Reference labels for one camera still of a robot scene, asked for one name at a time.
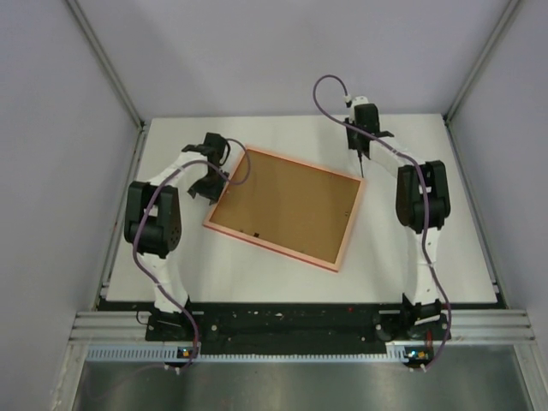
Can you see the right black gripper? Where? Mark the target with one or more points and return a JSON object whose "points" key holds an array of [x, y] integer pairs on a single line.
{"points": [[350, 144]]}

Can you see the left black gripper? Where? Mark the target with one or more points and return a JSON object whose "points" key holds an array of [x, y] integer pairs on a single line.
{"points": [[211, 193]]}

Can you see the red handled screwdriver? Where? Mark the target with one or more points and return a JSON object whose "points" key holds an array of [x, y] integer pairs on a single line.
{"points": [[360, 159]]}

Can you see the red picture frame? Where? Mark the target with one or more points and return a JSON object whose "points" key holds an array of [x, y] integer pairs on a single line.
{"points": [[288, 206]]}

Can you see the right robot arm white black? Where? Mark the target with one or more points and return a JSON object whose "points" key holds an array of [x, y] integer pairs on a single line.
{"points": [[422, 206]]}

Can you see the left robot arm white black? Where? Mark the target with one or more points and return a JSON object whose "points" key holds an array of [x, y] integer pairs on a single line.
{"points": [[153, 215]]}

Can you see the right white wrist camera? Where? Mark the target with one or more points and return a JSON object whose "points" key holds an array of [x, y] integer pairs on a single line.
{"points": [[352, 103]]}

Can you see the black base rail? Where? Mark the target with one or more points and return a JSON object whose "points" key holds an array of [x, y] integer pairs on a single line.
{"points": [[276, 328]]}

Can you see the left corner aluminium post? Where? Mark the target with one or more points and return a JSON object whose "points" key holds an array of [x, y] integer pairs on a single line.
{"points": [[109, 72]]}

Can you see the corner aluminium post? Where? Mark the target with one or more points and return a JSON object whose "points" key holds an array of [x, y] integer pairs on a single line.
{"points": [[109, 72], [510, 12]]}

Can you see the right corner aluminium post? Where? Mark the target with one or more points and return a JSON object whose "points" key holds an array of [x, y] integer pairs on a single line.
{"points": [[510, 12]]}

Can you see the grey slotted cable duct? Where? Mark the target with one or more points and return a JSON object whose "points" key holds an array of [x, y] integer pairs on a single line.
{"points": [[180, 353]]}

